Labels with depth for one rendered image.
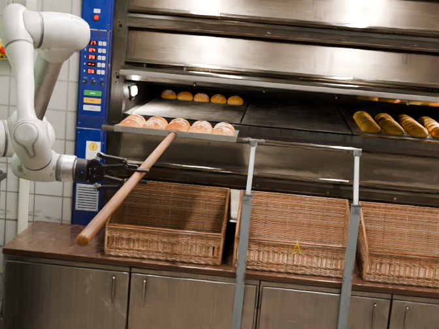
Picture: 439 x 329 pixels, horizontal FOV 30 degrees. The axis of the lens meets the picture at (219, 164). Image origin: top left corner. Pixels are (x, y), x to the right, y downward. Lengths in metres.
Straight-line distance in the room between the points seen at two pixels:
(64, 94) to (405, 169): 1.79
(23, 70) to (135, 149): 1.48
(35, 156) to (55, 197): 1.84
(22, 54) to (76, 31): 0.23
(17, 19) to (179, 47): 1.36
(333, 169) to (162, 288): 1.08
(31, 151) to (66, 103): 1.77
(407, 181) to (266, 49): 0.98
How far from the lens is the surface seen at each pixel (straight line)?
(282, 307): 3.84
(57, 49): 3.06
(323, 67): 4.15
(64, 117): 4.33
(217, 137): 3.66
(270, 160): 4.21
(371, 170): 4.24
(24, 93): 2.75
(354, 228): 3.68
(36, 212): 4.47
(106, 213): 2.15
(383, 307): 3.86
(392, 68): 4.19
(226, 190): 4.22
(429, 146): 4.26
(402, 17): 4.18
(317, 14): 4.14
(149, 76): 4.06
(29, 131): 2.55
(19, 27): 2.99
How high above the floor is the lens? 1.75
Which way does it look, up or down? 11 degrees down
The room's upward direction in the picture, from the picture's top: 5 degrees clockwise
